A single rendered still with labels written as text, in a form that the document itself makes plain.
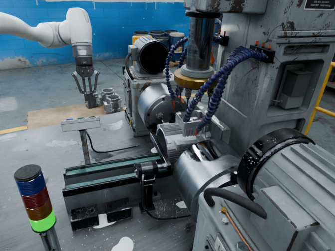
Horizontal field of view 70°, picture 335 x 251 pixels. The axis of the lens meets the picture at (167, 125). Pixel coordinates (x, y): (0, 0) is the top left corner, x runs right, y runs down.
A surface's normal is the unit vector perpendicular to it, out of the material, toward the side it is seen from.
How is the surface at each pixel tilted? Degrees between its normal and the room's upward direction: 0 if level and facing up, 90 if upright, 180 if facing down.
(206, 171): 36
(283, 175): 49
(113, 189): 90
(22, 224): 0
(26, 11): 90
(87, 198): 90
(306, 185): 40
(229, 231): 0
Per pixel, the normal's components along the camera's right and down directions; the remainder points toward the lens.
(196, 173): -0.66, -0.51
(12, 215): 0.04, -0.87
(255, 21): -0.95, 0.13
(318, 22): 0.32, 0.48
